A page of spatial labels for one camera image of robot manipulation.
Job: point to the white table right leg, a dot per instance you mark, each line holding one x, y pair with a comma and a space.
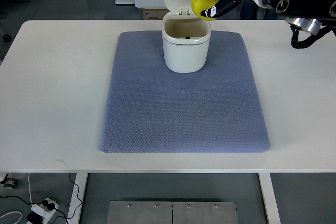
269, 199

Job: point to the person in blue jeans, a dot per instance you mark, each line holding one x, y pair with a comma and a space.
249, 11

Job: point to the cardboard box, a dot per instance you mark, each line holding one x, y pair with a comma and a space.
154, 14

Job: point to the blue textured mat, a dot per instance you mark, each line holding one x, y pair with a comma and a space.
151, 109

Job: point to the caster wheel bottom left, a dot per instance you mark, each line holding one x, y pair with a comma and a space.
8, 182

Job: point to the white table leg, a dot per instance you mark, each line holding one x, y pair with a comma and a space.
77, 197
269, 199

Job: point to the grey metal base plate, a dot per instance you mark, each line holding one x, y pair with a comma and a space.
172, 212

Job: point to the white power strip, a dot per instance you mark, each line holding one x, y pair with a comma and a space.
46, 209

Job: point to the black caster wheel left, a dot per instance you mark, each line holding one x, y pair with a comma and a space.
6, 37

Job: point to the white trash bin open lid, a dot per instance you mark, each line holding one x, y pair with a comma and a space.
185, 37

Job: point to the white table left leg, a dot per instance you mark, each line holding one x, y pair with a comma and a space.
77, 197

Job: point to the yellow lemon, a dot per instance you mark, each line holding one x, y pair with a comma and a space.
202, 3

